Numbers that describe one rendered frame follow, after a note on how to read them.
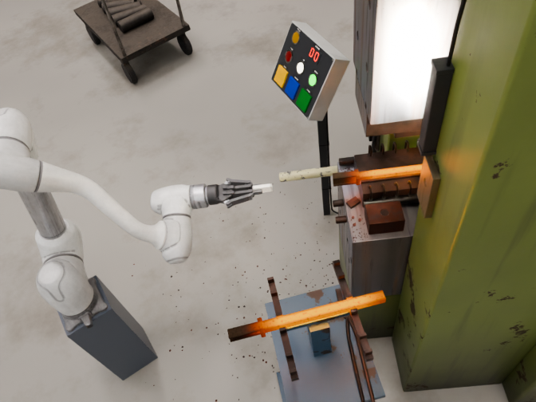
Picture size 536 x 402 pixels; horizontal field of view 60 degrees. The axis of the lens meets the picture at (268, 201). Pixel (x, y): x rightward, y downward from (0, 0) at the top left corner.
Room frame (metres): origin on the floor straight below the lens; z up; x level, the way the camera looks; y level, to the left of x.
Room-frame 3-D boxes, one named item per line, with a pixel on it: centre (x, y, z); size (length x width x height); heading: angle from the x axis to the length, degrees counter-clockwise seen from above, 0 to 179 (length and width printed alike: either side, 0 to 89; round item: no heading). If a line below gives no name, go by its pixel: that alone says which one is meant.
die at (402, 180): (1.03, -0.55, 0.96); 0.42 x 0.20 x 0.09; 83
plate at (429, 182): (0.73, -0.43, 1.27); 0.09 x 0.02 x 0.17; 173
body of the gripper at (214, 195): (1.10, 0.17, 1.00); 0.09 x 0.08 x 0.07; 83
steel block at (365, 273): (0.98, -0.55, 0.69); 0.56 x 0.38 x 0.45; 83
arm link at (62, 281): (1.02, 0.86, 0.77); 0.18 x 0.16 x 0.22; 8
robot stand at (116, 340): (1.01, 0.86, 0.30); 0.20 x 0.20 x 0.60; 24
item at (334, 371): (0.56, -0.07, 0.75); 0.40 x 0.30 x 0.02; 2
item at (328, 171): (1.41, -0.30, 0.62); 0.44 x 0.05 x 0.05; 83
